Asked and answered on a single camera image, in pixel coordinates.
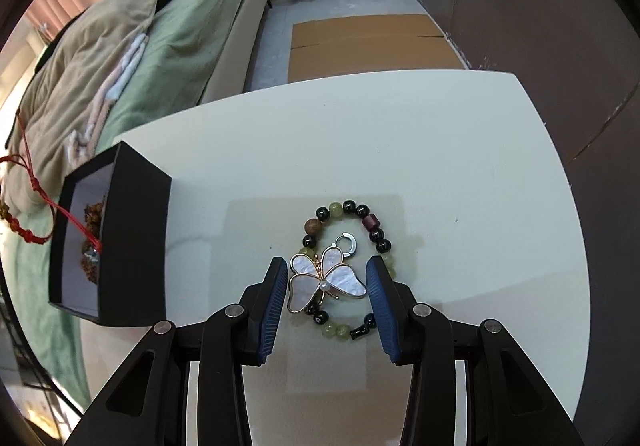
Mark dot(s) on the flat cardboard sheet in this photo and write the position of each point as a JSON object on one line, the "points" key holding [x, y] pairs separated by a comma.
{"points": [[360, 46]]}

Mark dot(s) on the bed with green sheet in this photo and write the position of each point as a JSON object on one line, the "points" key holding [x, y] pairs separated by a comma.
{"points": [[200, 26]]}

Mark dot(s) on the white shell butterfly brooch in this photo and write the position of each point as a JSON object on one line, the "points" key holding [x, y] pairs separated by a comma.
{"points": [[345, 281]]}

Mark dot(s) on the beige comforter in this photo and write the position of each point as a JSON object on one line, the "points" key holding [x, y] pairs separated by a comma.
{"points": [[75, 76]]}

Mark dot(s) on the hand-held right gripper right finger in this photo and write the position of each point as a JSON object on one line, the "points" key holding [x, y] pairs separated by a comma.
{"points": [[382, 316]]}

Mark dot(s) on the black jewelry box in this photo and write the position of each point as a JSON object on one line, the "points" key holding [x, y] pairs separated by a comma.
{"points": [[135, 226]]}

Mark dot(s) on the dark brown wardrobe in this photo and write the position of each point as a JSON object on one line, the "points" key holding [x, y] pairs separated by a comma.
{"points": [[550, 26]]}

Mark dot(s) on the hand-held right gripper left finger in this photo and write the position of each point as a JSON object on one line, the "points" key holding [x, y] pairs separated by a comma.
{"points": [[270, 321]]}

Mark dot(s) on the silver hoop earring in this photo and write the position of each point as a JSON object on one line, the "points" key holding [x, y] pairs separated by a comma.
{"points": [[354, 246]]}

